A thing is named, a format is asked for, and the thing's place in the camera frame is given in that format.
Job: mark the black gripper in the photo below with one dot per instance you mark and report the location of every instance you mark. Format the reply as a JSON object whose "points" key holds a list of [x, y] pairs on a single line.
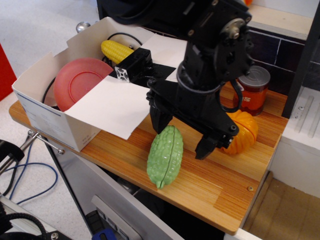
{"points": [[167, 99]]}

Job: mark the white cardboard mask box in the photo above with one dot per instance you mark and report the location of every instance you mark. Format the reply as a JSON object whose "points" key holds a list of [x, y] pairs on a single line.
{"points": [[114, 106]]}

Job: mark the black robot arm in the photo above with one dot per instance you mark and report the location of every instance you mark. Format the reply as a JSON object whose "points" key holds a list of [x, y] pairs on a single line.
{"points": [[217, 52]]}

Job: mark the green toy bitter gourd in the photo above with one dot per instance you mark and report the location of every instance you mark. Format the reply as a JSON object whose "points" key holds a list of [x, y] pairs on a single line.
{"points": [[165, 157]]}

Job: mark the orange toy pumpkin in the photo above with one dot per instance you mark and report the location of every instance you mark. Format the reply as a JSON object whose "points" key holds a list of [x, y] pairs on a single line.
{"points": [[247, 135]]}

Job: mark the black aluminium extrusion block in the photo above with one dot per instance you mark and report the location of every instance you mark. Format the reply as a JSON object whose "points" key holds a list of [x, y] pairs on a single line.
{"points": [[134, 66]]}

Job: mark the orange beans can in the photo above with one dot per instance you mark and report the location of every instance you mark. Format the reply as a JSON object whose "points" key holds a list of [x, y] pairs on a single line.
{"points": [[254, 89]]}

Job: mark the yellow toy corn cob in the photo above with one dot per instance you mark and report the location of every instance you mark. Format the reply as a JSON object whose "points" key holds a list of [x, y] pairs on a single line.
{"points": [[114, 51]]}

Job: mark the pink plastic plate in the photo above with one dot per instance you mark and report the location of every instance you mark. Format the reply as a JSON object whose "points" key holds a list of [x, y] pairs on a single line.
{"points": [[76, 79]]}

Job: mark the silver round knob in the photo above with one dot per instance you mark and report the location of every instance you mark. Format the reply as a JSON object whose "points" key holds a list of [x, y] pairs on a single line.
{"points": [[81, 26]]}

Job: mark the red panel at left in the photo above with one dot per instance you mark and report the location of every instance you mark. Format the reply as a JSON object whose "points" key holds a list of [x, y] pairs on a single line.
{"points": [[7, 75]]}

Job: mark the black vertical post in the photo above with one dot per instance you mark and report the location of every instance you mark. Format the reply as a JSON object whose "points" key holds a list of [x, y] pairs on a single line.
{"points": [[308, 53]]}

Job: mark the wooden wall shelf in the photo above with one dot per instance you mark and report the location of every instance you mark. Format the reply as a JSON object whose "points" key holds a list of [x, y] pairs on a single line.
{"points": [[291, 18]]}

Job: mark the metal clamp with black handle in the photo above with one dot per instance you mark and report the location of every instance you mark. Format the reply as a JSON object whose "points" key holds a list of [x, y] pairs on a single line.
{"points": [[16, 153]]}

